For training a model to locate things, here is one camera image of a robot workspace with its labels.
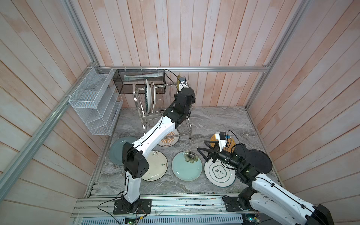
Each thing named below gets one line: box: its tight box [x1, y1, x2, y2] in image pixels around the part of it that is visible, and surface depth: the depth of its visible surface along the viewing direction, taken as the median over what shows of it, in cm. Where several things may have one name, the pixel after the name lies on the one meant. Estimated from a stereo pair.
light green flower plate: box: [171, 150, 203, 182], surface depth 90 cm
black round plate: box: [245, 149, 273, 174], surface depth 92 cm
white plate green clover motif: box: [203, 159, 237, 188], surface depth 85 cm
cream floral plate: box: [141, 150, 169, 182], surface depth 89 cm
